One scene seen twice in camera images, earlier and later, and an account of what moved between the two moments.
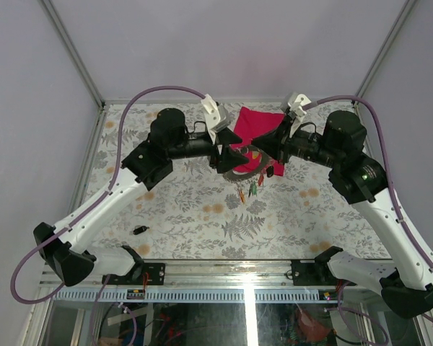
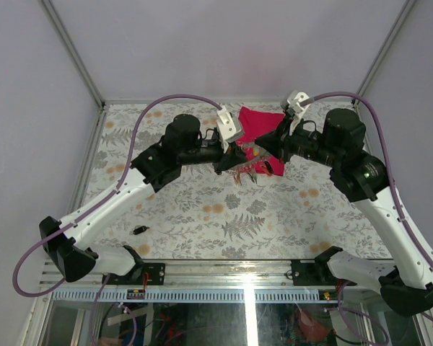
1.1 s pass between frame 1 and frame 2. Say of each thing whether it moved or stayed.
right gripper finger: stayed
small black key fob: stayed
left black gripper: stayed
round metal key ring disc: moved
